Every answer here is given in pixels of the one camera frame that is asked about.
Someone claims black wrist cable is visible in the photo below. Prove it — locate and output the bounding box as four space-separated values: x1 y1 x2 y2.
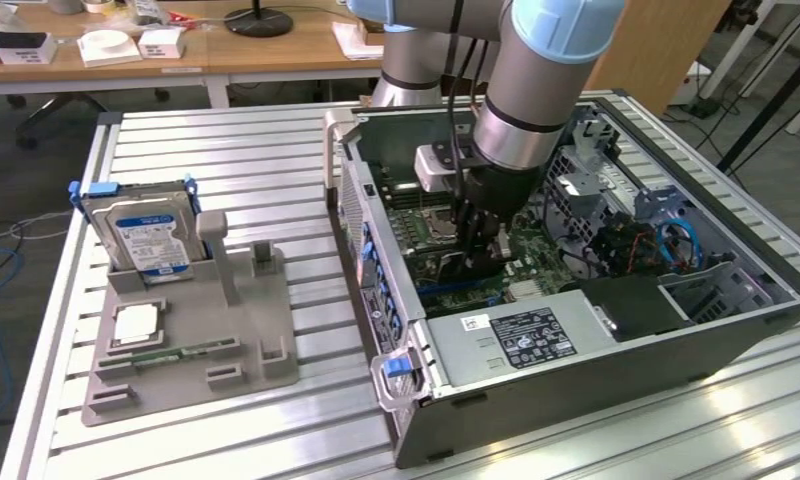
445 0 494 169

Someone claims grey plastic parts rack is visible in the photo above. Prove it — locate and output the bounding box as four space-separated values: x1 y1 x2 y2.
81 209 303 427

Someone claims black chair base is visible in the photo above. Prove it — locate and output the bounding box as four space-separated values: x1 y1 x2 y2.
9 87 172 150

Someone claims perforated metal disk bay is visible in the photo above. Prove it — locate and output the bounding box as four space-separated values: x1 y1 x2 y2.
658 259 786 324

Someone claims hard disk in blue carrier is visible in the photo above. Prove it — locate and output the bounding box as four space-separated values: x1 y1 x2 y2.
68 174 203 287

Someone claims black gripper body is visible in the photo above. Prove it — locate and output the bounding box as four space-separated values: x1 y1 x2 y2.
463 167 543 224

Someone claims blue wire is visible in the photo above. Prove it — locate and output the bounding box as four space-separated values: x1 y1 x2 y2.
654 217 707 275

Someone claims grey power supply unit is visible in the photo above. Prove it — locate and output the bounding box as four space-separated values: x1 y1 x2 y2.
425 289 619 389

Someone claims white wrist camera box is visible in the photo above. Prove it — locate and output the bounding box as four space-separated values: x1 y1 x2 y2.
413 143 472 194

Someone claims white paper stack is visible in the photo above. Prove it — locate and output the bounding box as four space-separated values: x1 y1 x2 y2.
331 20 385 61

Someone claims white box black lid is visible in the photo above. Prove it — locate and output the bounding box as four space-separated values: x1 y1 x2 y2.
0 30 60 66

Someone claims black open PC case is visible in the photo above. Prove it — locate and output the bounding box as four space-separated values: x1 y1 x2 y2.
323 89 800 471

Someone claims black floor adapter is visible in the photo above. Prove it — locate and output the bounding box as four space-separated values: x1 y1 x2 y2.
688 99 727 120

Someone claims black graphics card silver bracket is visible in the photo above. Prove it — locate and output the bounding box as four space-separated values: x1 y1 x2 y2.
409 247 507 292

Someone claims blue expansion slot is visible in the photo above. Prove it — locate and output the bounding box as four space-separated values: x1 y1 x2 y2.
416 282 483 298

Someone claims blue case latch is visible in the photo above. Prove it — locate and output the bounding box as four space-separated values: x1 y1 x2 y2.
381 352 413 382

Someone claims grey floor cable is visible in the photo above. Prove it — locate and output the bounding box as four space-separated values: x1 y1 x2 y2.
0 211 69 242

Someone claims black slanted pole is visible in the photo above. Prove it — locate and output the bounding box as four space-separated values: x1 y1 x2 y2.
716 29 800 172

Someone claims loose green RAM stick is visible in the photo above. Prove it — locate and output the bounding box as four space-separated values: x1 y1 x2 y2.
99 339 240 370

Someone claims red wire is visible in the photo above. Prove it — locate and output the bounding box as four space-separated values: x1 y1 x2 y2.
623 224 646 274

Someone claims blue floor cable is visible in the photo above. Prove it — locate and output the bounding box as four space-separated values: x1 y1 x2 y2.
0 239 26 432

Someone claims white round holder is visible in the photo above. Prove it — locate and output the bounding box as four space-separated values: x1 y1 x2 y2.
77 28 145 69

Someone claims green motherboard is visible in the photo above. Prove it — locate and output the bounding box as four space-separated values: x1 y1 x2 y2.
365 159 582 321

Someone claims white floor box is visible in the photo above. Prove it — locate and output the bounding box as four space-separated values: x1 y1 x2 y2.
668 62 716 107

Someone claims CPU socket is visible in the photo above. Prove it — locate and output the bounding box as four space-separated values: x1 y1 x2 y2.
421 206 460 242

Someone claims black lamp base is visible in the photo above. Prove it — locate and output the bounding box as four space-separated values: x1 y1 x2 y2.
224 0 295 39

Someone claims silver metal disk bay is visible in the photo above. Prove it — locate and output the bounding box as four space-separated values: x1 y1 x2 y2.
546 119 642 241

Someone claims small white box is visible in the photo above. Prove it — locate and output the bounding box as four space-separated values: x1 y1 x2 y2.
137 27 188 60

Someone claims silver CPU chip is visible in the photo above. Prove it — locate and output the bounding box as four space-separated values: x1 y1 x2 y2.
112 304 163 345

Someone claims white table frame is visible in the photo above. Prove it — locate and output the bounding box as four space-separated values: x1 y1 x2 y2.
696 0 800 101

